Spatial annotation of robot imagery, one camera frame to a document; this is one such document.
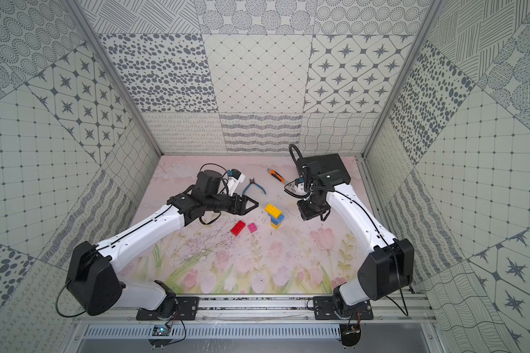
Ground yellow long lego brick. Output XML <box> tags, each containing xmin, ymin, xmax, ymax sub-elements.
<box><xmin>265</xmin><ymin>204</ymin><xmax>282</xmax><ymax>219</ymax></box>

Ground light blue lego brick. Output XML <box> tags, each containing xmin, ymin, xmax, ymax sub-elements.
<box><xmin>271</xmin><ymin>214</ymin><xmax>285</xmax><ymax>224</ymax></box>

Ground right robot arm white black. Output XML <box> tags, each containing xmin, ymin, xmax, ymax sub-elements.
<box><xmin>296</xmin><ymin>154</ymin><xmax>415</xmax><ymax>318</ymax></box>

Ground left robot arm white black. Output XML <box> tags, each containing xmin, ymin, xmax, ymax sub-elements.
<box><xmin>64</xmin><ymin>169</ymin><xmax>251</xmax><ymax>319</ymax></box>

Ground red lego brick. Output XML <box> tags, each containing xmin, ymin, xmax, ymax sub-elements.
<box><xmin>231</xmin><ymin>221</ymin><xmax>246</xmax><ymax>236</ymax></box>

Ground pink lego brick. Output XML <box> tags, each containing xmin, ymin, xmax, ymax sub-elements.
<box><xmin>247</xmin><ymin>223</ymin><xmax>258</xmax><ymax>233</ymax></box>

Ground black plastic tool case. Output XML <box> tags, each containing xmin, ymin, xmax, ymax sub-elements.
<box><xmin>297</xmin><ymin>154</ymin><xmax>351</xmax><ymax>187</ymax></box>

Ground floral pink table mat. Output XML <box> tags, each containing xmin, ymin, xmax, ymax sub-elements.
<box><xmin>119</xmin><ymin>156</ymin><xmax>366</xmax><ymax>294</ymax></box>

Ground teal handled pliers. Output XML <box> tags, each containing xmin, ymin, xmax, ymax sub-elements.
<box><xmin>242</xmin><ymin>177</ymin><xmax>267</xmax><ymax>197</ymax></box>

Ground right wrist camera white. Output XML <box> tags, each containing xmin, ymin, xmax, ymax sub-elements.
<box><xmin>284</xmin><ymin>178</ymin><xmax>310</xmax><ymax>199</ymax></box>

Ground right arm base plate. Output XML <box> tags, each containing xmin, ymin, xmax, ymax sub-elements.
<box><xmin>312</xmin><ymin>296</ymin><xmax>374</xmax><ymax>321</ymax></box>

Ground aluminium rail frame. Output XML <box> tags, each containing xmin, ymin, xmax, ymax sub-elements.
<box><xmin>72</xmin><ymin>293</ymin><xmax>438</xmax><ymax>326</ymax></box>

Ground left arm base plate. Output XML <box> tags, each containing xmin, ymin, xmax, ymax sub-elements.
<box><xmin>135</xmin><ymin>297</ymin><xmax>200</xmax><ymax>321</ymax></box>

